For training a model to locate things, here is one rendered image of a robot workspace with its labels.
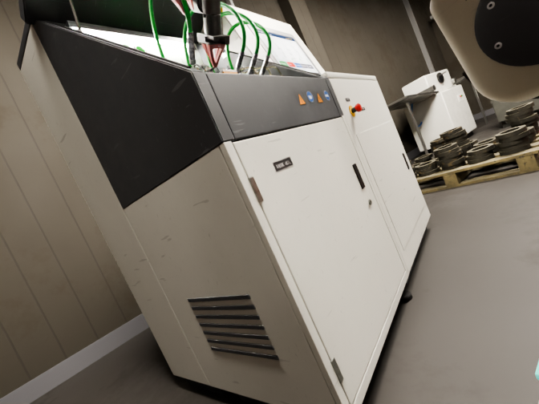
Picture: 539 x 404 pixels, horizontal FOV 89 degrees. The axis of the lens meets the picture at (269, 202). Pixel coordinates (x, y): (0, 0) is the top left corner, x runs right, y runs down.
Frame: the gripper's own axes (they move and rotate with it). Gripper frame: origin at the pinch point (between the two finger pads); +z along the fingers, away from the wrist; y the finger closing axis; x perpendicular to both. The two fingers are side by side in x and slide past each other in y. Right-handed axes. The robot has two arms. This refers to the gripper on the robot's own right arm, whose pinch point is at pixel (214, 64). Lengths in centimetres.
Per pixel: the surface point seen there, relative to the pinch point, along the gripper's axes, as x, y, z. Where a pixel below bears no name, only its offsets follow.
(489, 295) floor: -37, -104, 59
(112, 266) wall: 44, 89, 153
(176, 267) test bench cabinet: 39, -30, 50
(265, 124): 12.9, -39.7, 6.2
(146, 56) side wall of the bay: 31.2, -17.9, -7.5
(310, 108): -14.1, -33.4, 9.0
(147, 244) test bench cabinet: 42, -15, 50
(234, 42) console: -31.5, 28.7, -1.5
